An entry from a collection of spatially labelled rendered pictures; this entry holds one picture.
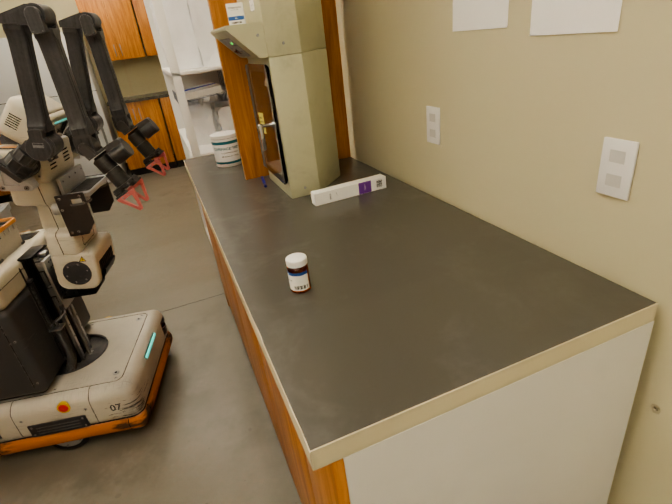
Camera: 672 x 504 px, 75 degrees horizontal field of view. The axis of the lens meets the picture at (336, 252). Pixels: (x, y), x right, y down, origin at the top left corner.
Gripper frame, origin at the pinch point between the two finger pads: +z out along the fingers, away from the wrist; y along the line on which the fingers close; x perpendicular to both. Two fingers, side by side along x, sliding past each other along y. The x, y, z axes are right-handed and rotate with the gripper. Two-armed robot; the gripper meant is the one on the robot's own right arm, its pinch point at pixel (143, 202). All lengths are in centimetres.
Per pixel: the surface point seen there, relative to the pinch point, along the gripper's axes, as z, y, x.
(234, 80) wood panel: -13, 30, -49
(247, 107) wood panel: -2, 30, -47
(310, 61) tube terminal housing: -4, 2, -76
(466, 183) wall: 46, -37, -93
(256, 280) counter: 23, -61, -32
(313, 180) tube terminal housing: 28, -3, -54
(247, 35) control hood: -22, -6, -64
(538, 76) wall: 21, -60, -112
